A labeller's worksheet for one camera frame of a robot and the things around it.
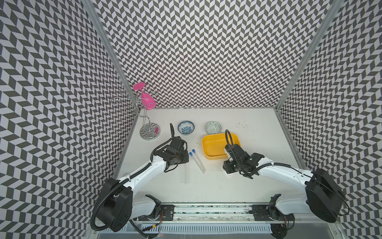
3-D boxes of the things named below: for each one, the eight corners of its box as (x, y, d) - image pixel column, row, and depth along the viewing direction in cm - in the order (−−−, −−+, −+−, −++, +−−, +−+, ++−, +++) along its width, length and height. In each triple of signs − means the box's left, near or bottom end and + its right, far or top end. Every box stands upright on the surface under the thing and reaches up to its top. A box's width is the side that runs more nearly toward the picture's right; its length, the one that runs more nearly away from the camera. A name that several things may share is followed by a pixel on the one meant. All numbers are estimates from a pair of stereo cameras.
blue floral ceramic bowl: (178, 135, 103) (177, 131, 100) (179, 124, 110) (178, 120, 106) (194, 135, 103) (194, 131, 100) (194, 124, 110) (194, 120, 106)
